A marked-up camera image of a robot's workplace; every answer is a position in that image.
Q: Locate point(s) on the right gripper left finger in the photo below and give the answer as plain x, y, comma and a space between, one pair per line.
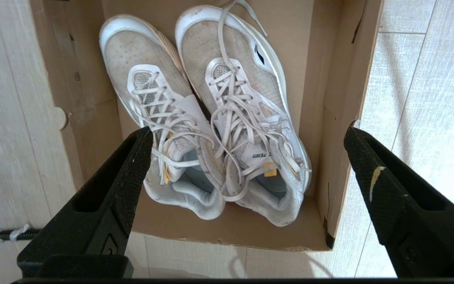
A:
101, 221

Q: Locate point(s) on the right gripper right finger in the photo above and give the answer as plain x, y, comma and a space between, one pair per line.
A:
420, 232

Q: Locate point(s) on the brown cardboard shoe box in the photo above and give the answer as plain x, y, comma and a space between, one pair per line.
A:
231, 232

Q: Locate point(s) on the white mesh sneaker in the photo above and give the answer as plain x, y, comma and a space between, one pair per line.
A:
132, 51
211, 43

